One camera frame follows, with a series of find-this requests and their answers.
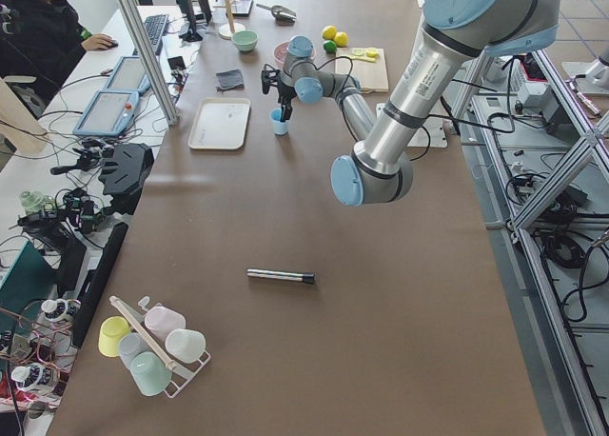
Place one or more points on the white upside-down cup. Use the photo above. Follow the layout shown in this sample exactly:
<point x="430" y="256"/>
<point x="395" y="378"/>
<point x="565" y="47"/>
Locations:
<point x="185" y="344"/>

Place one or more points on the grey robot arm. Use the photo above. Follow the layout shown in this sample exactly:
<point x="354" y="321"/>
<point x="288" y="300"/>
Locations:
<point x="451" y="32"/>

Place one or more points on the black metal bracket box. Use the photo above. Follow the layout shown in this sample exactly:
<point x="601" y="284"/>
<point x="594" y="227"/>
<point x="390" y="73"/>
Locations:
<point x="124" y="174"/>

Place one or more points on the steel ice scoop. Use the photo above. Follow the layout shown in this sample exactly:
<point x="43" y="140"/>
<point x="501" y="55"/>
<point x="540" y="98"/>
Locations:
<point x="280" y="13"/>

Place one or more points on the pink upside-down cup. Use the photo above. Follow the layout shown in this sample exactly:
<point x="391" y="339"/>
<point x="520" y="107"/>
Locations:
<point x="160" y="321"/>

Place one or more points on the bamboo cutting board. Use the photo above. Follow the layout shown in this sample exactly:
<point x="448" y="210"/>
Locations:
<point x="367" y="65"/>

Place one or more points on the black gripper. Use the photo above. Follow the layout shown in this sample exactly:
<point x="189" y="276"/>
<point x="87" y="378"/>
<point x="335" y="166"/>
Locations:
<point x="284" y="92"/>

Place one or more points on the mint green bowl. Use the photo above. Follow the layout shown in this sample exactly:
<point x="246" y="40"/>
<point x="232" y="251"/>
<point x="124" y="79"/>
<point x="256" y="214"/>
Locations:
<point x="245" y="40"/>

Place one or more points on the seated person black jacket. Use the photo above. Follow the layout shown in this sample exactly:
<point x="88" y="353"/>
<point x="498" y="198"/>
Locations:
<point x="51" y="42"/>

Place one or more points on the aluminium frame post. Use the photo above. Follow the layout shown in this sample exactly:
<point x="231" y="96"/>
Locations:
<point x="137" y="31"/>

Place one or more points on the green lidded bottle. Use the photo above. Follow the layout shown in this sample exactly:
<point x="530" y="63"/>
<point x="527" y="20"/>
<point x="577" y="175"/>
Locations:
<point x="35" y="201"/>

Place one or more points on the black keyboard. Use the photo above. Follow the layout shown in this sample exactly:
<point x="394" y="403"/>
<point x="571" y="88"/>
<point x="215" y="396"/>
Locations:
<point x="155" y="26"/>

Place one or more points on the wooden cup tree stand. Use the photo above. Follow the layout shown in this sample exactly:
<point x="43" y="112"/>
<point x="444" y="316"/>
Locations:
<point x="227" y="30"/>

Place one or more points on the pink bowl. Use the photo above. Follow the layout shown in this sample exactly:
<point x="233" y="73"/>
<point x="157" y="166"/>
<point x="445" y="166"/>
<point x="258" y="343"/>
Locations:
<point x="281" y="51"/>

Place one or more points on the white wire cup rack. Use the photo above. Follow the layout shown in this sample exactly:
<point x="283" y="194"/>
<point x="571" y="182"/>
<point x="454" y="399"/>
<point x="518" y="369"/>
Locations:
<point x="182" y="373"/>

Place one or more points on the blue teach pendant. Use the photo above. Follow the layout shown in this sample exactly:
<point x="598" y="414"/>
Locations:
<point x="128" y="74"/>
<point x="108" y="114"/>

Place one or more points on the yellow upside-down cup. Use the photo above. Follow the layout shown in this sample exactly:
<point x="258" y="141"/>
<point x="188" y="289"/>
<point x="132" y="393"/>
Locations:
<point x="111" y="332"/>

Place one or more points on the light blue plastic cup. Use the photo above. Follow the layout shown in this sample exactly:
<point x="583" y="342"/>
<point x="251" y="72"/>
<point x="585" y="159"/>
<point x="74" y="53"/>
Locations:
<point x="279" y="127"/>

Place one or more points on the green lime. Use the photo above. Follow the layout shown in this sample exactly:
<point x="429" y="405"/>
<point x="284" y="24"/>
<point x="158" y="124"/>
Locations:
<point x="330" y="46"/>

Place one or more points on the green upside-down cup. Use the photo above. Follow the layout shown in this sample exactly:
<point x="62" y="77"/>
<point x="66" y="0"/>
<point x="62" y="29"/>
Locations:
<point x="150" y="373"/>

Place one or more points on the folded grey cloth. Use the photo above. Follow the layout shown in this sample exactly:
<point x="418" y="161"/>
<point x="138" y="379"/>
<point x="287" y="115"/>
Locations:
<point x="229" y="80"/>

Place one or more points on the whole yellow lemon lower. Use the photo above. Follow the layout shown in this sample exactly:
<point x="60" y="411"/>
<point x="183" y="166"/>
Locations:
<point x="341" y="39"/>

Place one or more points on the cream rabbit serving tray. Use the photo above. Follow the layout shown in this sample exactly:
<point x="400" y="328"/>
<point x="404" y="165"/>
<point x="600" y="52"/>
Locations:
<point x="219" y="124"/>

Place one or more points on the grey upside-down cup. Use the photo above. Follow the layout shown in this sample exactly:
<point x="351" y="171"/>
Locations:
<point x="130" y="346"/>

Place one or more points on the steel muddler black tip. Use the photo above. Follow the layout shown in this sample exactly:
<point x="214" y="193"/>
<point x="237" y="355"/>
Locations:
<point x="306" y="278"/>

